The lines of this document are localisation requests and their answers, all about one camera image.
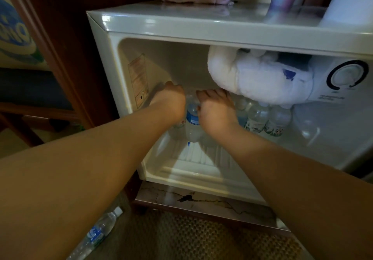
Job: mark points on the cardboard box blue print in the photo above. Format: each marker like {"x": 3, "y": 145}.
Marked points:
{"x": 14, "y": 35}

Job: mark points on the orange dot label water bottle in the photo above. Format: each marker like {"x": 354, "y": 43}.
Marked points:
{"x": 180, "y": 125}

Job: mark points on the white frosted freezer box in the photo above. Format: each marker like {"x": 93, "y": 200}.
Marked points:
{"x": 262, "y": 79}

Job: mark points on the white thermostat dial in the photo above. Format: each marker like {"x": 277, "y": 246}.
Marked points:
{"x": 346, "y": 74}

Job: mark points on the wooden chair black cushion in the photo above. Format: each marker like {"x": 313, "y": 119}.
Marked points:
{"x": 29, "y": 87}

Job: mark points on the person's left hand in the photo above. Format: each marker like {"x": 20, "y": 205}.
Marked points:
{"x": 170, "y": 99}

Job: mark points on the person's left forearm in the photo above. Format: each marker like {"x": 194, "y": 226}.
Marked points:
{"x": 73, "y": 181}

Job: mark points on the white mini fridge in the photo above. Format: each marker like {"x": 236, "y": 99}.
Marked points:
{"x": 174, "y": 61}

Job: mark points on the pale warning sticker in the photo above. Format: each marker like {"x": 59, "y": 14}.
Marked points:
{"x": 138, "y": 79}

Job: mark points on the blue label water bottle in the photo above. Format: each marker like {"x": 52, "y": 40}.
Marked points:
{"x": 193, "y": 122}
{"x": 96, "y": 233}
{"x": 242, "y": 115}

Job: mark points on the white paper roll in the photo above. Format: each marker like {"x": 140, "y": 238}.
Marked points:
{"x": 346, "y": 3}

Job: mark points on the person's right hand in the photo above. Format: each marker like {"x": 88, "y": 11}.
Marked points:
{"x": 217, "y": 111}

